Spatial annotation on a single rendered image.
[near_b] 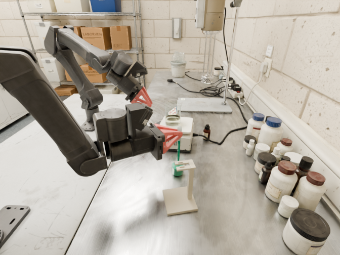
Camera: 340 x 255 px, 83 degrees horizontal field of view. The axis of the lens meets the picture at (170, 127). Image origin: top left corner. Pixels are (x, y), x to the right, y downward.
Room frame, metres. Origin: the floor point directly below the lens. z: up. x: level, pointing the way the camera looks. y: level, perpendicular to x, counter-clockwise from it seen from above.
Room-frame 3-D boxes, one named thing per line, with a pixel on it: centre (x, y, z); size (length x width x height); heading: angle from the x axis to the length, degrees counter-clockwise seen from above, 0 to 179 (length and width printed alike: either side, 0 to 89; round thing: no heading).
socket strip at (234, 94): (1.35, -0.44, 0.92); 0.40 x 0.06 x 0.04; 177
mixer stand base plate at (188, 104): (1.04, -0.19, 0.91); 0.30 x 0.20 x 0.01; 87
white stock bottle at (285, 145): (0.53, -0.39, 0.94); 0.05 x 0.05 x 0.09
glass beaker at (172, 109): (0.64, -0.01, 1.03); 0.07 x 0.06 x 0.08; 153
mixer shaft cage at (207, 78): (1.04, -0.20, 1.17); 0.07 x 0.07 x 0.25
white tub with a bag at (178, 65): (1.72, -0.07, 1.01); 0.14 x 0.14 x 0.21
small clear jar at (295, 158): (0.47, -0.38, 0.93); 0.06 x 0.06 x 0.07
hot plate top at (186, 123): (0.65, -0.02, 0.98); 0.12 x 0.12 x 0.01; 80
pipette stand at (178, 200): (0.36, -0.03, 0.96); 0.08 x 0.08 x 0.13; 11
